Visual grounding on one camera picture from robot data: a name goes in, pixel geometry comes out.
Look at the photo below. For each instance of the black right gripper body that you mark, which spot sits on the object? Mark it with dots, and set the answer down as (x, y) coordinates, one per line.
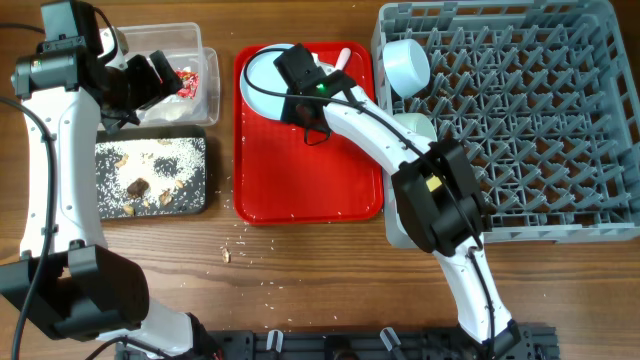
(294, 120)

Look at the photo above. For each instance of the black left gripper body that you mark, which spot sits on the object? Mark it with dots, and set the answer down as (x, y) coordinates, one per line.
(135, 87)

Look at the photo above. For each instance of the red snack wrapper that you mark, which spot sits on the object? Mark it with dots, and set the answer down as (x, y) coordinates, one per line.
(190, 82)

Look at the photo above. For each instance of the white napkin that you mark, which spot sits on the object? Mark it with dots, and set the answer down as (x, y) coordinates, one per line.
(171, 109)

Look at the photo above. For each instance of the light blue plate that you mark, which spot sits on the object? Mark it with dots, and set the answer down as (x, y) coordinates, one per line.
(278, 71)

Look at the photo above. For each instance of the pink plastic fork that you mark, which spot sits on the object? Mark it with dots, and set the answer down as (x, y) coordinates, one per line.
(343, 59)

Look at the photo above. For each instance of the rice and food waste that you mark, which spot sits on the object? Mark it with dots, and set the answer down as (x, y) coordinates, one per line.
(150, 175)

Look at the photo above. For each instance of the green bowl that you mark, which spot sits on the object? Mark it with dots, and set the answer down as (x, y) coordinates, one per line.
(418, 123)

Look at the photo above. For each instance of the light blue bowl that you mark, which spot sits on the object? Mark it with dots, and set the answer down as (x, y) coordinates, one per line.
(406, 67)

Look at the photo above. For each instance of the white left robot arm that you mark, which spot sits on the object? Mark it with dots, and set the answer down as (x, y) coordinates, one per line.
(67, 282)

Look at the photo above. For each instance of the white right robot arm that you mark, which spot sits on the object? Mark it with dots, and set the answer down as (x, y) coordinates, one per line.
(438, 199)

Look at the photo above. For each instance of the black waste tray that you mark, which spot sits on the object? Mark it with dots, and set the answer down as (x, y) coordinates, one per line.
(150, 175)

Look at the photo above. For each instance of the grey dishwasher rack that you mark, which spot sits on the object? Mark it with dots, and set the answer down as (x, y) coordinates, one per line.
(541, 95)

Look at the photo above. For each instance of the clear plastic bin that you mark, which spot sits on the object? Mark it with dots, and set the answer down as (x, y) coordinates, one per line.
(182, 45)

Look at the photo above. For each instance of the red serving tray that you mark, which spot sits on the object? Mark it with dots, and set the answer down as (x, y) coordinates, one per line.
(278, 179)

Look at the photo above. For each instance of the food scrap on table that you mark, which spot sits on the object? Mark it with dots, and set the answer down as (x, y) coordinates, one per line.
(226, 255)

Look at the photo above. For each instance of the black mounting rail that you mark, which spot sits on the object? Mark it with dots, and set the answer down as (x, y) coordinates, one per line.
(535, 343)

